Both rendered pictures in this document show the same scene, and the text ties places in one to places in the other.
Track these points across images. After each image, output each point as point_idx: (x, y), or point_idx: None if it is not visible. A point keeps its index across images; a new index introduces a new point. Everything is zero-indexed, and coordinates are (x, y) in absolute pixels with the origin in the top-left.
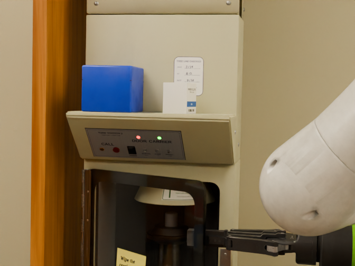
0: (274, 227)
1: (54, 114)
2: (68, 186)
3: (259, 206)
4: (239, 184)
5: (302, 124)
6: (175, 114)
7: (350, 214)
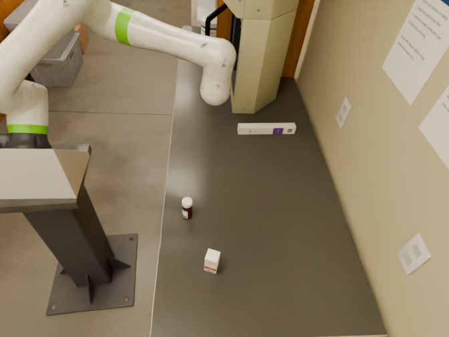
0: (334, 79)
1: None
2: None
3: (336, 62)
4: (264, 33)
5: (365, 21)
6: None
7: (95, 33)
